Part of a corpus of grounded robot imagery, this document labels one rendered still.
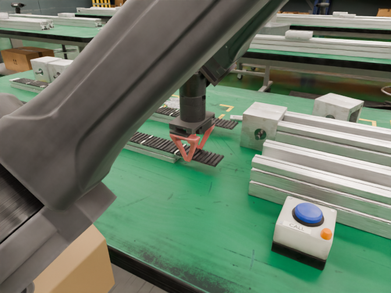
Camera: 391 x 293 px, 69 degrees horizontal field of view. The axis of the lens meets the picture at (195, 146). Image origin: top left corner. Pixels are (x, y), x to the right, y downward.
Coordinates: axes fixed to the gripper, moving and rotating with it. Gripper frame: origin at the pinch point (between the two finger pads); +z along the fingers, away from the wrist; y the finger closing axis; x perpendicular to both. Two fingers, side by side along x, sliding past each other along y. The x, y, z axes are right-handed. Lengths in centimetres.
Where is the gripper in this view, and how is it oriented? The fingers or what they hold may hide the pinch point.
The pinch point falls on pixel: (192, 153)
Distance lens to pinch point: 67.4
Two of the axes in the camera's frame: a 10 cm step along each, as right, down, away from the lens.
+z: 0.0, 8.7, 4.9
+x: -8.8, -2.3, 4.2
